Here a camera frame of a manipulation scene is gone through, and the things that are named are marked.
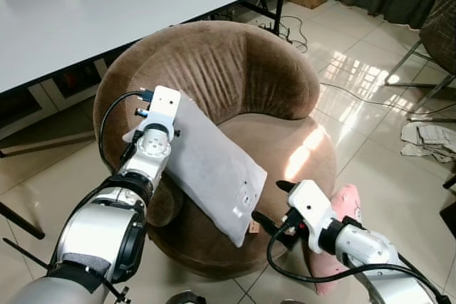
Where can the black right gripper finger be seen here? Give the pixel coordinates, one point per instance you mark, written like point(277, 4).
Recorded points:
point(267, 224)
point(286, 186)

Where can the grey rectangular pillow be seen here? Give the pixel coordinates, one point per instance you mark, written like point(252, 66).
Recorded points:
point(214, 169)

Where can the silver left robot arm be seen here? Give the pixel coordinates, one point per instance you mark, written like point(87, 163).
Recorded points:
point(92, 233)

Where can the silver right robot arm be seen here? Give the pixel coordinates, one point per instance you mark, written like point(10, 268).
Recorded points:
point(377, 254)

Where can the brown round velvet sofa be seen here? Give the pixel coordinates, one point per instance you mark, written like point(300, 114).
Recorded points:
point(214, 69)

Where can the crumpled white grey cloth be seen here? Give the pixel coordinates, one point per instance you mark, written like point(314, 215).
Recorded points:
point(427, 140)

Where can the black flat board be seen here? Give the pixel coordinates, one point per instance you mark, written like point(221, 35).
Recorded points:
point(449, 218)

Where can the dark woven metal-legged chair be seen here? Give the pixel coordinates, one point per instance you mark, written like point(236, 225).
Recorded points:
point(440, 26)

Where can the grey folding table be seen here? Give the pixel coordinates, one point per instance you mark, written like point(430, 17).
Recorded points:
point(107, 12)

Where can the white cabinet with dark glass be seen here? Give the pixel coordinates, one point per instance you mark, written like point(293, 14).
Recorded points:
point(43, 108)

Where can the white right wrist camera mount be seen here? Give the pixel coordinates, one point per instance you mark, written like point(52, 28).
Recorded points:
point(310, 208)

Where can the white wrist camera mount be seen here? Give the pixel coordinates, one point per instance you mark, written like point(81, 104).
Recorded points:
point(310, 208)
point(165, 105)

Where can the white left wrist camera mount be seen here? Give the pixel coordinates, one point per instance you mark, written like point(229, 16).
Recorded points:
point(165, 105)

